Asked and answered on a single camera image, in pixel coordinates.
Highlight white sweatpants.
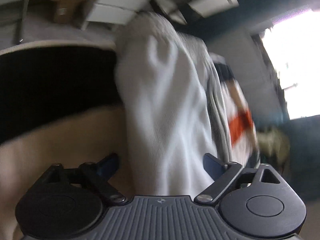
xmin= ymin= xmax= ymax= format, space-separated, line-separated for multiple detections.
xmin=116 ymin=12 xmax=232 ymax=197

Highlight left teal curtain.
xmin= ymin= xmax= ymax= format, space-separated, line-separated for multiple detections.
xmin=175 ymin=0 xmax=312 ymax=40

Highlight white chair black frame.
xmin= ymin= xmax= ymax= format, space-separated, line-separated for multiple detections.
xmin=149 ymin=0 xmax=239 ymax=25

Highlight cardboard box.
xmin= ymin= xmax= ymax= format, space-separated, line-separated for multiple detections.
xmin=48 ymin=0 xmax=87 ymax=26

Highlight striped bed blanket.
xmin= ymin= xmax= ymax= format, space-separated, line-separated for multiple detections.
xmin=0 ymin=39 xmax=261 ymax=240

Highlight teal curtain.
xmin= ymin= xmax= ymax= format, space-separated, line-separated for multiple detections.
xmin=175 ymin=0 xmax=312 ymax=40
xmin=261 ymin=115 xmax=319 ymax=202

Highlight right teal curtain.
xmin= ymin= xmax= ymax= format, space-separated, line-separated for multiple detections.
xmin=261 ymin=115 xmax=319 ymax=202

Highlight window with dark frame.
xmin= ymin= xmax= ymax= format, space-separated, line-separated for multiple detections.
xmin=251 ymin=8 xmax=319 ymax=120

